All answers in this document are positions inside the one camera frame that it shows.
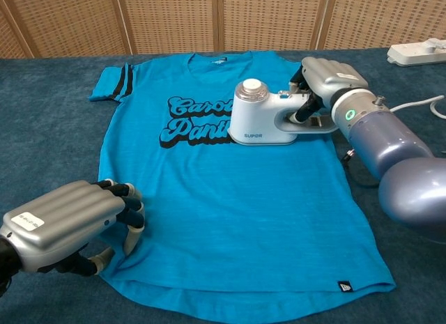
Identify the white handheld garment steamer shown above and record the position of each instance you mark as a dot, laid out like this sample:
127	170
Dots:
254	118

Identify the white power strip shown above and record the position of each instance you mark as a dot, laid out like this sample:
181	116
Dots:
404	57

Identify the blue Carolina Panthers t-shirt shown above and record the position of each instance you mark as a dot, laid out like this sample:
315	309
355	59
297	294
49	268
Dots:
223	216

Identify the wicker folding screen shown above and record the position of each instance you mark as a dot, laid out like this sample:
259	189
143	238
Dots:
167	21

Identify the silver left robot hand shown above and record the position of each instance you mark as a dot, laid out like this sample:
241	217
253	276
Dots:
59	219

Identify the teal plush table cloth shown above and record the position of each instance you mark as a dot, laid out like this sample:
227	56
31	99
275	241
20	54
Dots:
42	129

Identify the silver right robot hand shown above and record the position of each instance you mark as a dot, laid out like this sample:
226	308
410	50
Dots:
327	76

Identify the white plug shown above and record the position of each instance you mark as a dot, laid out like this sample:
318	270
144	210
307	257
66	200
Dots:
433	45

